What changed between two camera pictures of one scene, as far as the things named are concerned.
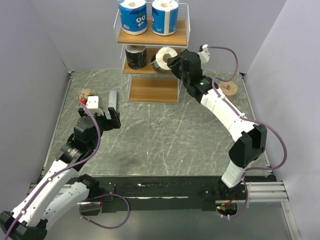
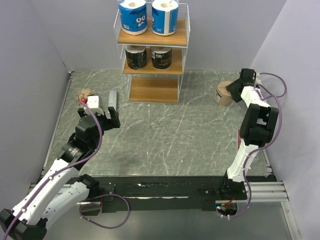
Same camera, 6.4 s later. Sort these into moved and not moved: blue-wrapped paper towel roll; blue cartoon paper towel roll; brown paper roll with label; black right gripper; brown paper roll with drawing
Moved: black right gripper
Not moved: blue-wrapped paper towel roll; brown paper roll with label; blue cartoon paper towel roll; brown paper roll with drawing
